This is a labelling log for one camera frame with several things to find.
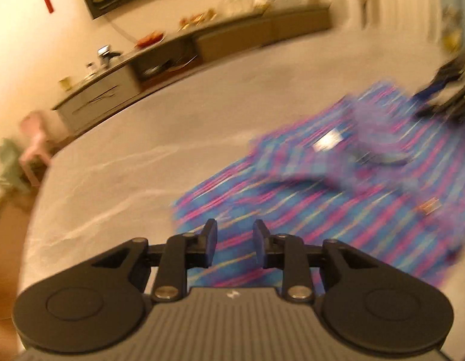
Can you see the clear glass cup set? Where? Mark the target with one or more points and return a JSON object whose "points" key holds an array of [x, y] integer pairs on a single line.
{"points": [[238, 4]]}

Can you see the yellow cup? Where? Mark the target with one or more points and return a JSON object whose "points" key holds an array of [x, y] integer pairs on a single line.
{"points": [[65, 83]]}

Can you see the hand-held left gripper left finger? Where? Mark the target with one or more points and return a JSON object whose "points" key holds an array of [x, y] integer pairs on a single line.
{"points": [[211, 241]]}

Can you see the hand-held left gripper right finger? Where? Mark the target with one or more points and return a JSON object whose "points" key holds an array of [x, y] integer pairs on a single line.
{"points": [[259, 243]]}

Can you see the golden tissue box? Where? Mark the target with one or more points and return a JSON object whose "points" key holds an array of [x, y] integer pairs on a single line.
{"points": [[263, 2]]}

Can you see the grey television cabinet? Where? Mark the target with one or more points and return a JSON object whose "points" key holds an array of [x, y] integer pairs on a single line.
{"points": [[104, 94]]}

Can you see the black hand-held device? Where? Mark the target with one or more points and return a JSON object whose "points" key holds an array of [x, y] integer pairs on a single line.
{"points": [[108, 58]]}

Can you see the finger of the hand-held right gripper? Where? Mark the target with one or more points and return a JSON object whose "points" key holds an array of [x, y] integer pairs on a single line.
{"points": [[431, 112], [429, 91]]}

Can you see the green plastic chair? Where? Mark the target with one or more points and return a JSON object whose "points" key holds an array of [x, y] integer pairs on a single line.
{"points": [[10, 165]]}

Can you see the blue pink plaid shirt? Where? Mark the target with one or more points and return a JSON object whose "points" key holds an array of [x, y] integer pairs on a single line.
{"points": [[311, 214]]}

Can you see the red fruit plate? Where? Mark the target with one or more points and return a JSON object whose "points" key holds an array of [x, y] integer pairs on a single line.
{"points": [[150, 39]]}

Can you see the pink plastic chair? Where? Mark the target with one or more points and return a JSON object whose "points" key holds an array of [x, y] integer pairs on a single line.
{"points": [[37, 139]]}

